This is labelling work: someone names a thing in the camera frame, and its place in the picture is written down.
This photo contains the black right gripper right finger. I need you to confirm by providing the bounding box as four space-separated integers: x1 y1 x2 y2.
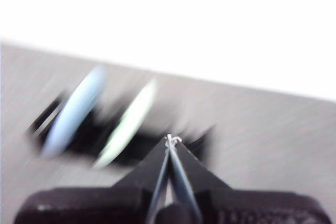
169 136 333 224

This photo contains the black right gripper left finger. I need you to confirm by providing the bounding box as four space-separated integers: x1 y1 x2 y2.
14 134 170 224

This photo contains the green round plate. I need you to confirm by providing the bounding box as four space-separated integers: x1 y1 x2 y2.
92 78 158 170

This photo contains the blue round plate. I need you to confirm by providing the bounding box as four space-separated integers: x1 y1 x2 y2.
41 66 108 158

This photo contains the black plate rack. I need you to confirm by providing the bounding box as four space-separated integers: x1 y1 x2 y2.
26 89 216 167

